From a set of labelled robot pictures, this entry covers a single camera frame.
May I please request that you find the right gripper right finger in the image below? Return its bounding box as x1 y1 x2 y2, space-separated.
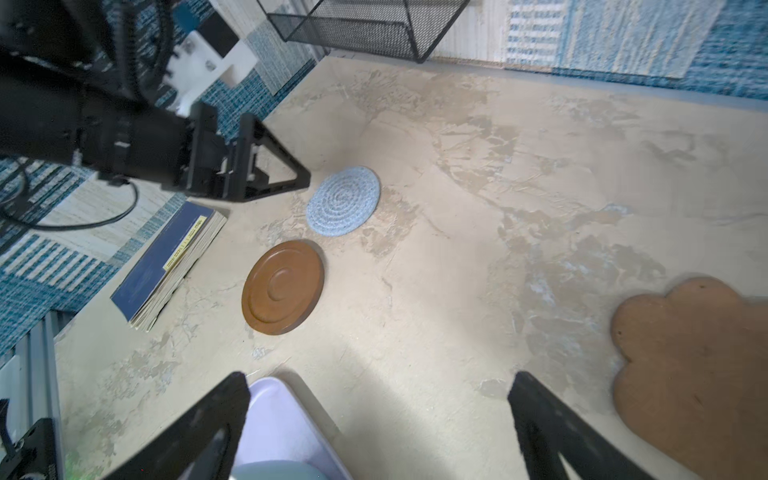
507 371 651 479

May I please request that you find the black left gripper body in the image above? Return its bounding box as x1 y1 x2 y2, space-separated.
178 102 235 200

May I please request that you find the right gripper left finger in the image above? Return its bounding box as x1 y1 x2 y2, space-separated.
107 372 250 479

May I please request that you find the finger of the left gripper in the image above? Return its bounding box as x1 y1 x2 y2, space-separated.
230 113 311 202

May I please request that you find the blue woven round coaster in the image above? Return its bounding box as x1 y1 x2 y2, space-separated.
306 166 381 237

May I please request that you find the brown wooden coaster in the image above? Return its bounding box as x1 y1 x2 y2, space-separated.
241 240 325 336

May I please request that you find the brown paw shaped coaster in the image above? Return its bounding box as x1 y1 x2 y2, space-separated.
611 277 767 479

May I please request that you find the light blue mug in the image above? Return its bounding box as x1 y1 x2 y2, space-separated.
230 460 328 480

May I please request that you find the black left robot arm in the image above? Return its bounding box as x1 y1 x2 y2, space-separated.
1 1 311 203

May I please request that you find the lilac plastic tray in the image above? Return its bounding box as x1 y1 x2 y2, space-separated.
233 377 351 479

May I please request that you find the dark blue book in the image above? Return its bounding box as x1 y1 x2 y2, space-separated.
111 201 227 331

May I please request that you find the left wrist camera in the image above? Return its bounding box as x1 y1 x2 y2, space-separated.
164 11 259 117

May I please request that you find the black wire mesh shelf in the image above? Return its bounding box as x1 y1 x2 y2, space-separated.
258 0 468 64

